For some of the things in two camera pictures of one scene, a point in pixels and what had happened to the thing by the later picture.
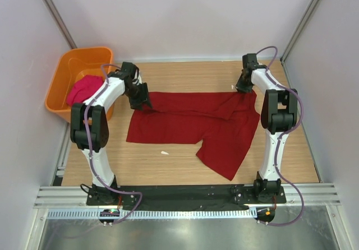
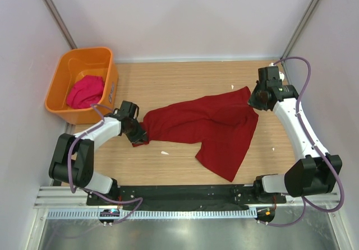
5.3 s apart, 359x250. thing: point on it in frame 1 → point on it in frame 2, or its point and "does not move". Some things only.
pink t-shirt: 83,88 does not move
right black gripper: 240,87 → 252,101
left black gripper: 143,98 → 140,134
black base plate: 164,198 does not move
